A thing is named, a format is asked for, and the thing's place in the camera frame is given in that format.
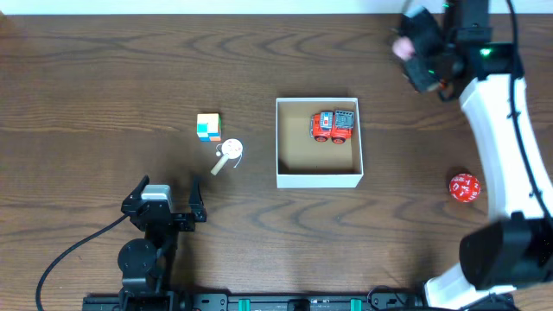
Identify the red toy truck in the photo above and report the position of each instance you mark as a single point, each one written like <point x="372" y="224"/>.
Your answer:
<point x="336" y="126"/>

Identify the red many-sided die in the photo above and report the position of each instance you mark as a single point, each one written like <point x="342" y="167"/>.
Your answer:
<point x="464" y="187"/>

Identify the white cardboard box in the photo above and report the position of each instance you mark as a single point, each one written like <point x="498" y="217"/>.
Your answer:
<point x="302" y="162"/>

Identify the small wooden rattle drum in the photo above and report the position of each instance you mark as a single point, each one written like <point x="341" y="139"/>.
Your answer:
<point x="230" y="149"/>

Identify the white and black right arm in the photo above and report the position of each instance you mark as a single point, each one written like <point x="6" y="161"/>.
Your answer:
<point x="514" y="250"/>

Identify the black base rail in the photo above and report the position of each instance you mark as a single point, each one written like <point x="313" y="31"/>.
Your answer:
<point x="374" y="301"/>

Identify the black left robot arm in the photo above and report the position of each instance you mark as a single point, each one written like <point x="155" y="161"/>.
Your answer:
<point x="146" y="262"/>

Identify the multicoloured puzzle cube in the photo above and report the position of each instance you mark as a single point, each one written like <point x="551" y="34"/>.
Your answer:
<point x="208" y="127"/>

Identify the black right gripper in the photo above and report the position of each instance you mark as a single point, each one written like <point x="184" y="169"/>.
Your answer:
<point x="418" y="79"/>

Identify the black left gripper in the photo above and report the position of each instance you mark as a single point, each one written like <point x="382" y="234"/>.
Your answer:
<point x="171" y="219"/>

